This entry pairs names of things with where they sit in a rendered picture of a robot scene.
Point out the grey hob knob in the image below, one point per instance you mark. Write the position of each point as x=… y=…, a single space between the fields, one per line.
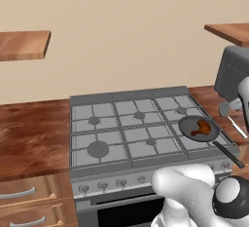
x=122 y=182
x=103 y=185
x=226 y=164
x=141 y=180
x=85 y=189
x=212 y=166

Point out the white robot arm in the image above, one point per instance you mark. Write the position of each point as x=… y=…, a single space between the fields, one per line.
x=184 y=188

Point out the grey gas hob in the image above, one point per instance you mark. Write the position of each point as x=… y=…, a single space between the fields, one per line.
x=129 y=130

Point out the grey oven door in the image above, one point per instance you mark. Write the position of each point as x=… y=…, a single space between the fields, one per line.
x=126 y=213

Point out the brown chicken drumstick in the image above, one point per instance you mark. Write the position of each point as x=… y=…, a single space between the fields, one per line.
x=201 y=127

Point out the dark grey frying pan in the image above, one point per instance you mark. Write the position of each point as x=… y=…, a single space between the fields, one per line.
x=188 y=127

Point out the wooden wall shelf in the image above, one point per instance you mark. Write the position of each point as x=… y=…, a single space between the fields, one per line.
x=22 y=45
x=230 y=32

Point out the grey toaster oven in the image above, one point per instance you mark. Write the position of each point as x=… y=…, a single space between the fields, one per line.
x=231 y=71

